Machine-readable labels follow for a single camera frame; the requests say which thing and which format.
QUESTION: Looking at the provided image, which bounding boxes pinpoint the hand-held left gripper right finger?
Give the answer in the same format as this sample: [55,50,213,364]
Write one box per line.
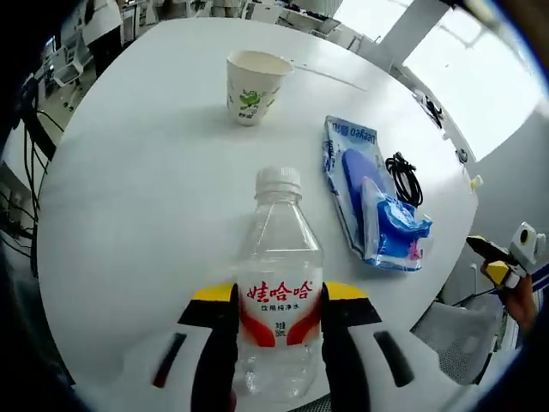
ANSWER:
[320,281,443,412]

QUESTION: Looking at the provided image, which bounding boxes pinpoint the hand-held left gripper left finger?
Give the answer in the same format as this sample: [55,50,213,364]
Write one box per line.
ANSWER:
[149,282,240,412]

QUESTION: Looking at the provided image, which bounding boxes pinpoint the blue packet with pink print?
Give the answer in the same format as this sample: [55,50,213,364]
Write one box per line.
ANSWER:
[359,178,434,272]

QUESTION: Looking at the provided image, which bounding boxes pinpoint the clear plastic water bottle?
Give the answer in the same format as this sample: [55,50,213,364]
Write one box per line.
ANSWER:
[232,166,324,401]

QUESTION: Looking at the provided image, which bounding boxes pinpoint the clear packet with blue pad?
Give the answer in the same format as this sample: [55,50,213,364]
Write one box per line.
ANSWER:
[320,114,424,272]

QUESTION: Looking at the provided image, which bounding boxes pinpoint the white paper cup green print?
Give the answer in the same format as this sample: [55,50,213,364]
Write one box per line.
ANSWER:
[226,50,296,127]

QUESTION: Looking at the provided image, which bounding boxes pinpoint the person's right hand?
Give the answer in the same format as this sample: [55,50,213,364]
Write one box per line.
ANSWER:
[503,274,540,334]

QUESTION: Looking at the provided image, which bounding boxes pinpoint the grey office chair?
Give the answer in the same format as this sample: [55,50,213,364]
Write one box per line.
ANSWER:
[409,295,506,386]

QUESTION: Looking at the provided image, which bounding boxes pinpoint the bright window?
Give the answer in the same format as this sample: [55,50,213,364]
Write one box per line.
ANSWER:
[401,0,549,162]

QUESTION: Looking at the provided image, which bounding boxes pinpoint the black cable bundle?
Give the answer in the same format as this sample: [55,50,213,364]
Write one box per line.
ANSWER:
[413,91,446,130]

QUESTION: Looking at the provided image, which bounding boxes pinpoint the black floor cables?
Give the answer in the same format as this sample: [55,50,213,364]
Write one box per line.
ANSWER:
[15,105,59,244]

